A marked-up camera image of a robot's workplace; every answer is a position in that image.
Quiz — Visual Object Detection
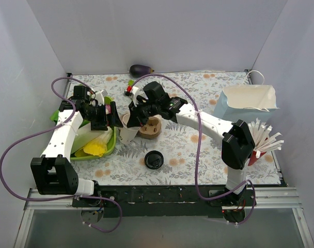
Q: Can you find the aluminium rail frame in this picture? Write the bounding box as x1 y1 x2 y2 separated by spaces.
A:
13 69 314 248

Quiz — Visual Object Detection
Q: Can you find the white paper coffee cup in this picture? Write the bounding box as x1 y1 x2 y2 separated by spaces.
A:
119 113 140 145

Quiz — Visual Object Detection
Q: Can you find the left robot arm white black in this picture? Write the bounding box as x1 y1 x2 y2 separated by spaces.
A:
30 85 123 207

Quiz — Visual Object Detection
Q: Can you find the brown cardboard cup carrier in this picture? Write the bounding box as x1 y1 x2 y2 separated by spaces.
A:
137 115 162 140

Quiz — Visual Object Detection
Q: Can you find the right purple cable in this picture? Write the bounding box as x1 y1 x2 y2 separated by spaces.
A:
131 73 257 225

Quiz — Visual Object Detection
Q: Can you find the red cup holder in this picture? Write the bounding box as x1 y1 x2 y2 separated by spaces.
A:
248 151 266 166

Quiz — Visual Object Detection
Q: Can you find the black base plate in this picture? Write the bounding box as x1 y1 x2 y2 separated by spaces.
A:
38 180 289 220

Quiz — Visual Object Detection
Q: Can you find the light blue paper bag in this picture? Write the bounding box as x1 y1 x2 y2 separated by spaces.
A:
213 70 278 123

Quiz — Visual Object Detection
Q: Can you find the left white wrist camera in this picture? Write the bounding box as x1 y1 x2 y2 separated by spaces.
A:
91 90 107 106

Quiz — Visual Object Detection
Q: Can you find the green lettuce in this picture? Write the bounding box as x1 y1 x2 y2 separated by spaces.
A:
50 110 59 125

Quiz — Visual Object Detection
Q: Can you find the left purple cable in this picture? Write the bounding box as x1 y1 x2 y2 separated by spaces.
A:
0 76 123 233

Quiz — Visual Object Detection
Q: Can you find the green plastic tray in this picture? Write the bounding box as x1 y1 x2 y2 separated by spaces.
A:
42 93 122 161

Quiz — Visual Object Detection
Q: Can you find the black plastic cup lid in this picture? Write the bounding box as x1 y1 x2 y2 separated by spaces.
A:
144 150 164 170

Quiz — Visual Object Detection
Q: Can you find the yellow leafy cabbage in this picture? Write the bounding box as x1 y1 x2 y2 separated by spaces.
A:
74 141 107 158

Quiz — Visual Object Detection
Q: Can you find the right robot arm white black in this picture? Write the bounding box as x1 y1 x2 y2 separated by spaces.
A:
124 81 255 206

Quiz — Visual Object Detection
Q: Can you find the purple cable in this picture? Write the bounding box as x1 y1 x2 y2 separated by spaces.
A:
0 76 123 233
131 73 257 225

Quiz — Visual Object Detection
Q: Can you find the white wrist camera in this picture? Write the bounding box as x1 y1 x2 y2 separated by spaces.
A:
124 85 140 102
91 90 107 106

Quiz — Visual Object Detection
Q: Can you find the purple eggplant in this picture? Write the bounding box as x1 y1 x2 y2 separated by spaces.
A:
129 64 154 78

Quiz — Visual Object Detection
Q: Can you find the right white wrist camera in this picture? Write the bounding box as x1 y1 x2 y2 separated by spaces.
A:
124 85 140 102

